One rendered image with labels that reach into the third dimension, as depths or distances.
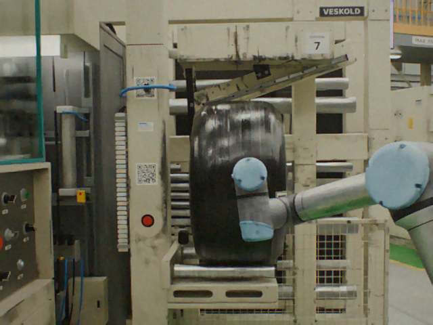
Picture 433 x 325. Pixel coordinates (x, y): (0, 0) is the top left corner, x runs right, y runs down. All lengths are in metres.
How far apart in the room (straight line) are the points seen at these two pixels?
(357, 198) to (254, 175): 0.23
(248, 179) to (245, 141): 0.41
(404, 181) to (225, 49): 1.24
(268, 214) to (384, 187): 0.35
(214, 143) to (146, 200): 0.35
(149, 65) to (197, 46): 0.32
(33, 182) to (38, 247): 0.21
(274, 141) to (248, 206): 0.43
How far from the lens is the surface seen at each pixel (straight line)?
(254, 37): 2.02
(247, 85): 2.13
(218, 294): 1.69
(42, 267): 1.72
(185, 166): 2.30
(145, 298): 1.82
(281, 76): 2.13
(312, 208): 1.21
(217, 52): 2.01
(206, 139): 1.56
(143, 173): 1.75
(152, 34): 1.78
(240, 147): 1.54
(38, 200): 1.69
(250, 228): 1.17
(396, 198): 0.92
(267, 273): 1.69
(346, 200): 1.16
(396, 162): 0.92
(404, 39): 8.98
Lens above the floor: 1.31
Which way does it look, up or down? 3 degrees down
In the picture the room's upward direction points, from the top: 1 degrees counter-clockwise
